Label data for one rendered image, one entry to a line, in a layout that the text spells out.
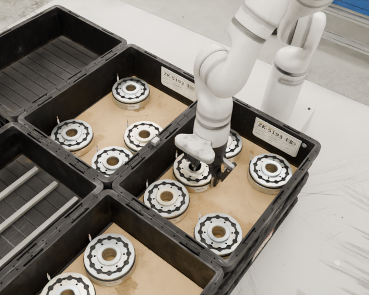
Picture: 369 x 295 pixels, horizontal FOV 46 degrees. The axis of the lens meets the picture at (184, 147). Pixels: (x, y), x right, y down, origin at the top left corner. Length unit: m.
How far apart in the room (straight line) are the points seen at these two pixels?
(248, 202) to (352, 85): 1.87
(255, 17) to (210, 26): 2.31
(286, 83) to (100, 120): 0.50
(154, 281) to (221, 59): 0.45
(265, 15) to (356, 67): 2.23
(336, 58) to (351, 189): 1.76
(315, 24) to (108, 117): 0.57
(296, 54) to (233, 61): 0.43
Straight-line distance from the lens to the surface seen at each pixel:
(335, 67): 2.91
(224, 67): 0.76
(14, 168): 1.13
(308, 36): 1.10
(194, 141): 0.88
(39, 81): 1.34
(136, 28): 1.74
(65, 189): 1.06
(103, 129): 1.17
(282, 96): 1.22
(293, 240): 1.16
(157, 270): 0.93
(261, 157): 1.08
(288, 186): 0.96
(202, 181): 1.01
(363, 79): 2.88
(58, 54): 1.43
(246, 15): 0.76
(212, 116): 0.84
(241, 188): 1.05
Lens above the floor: 1.67
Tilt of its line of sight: 49 degrees down
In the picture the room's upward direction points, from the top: 4 degrees clockwise
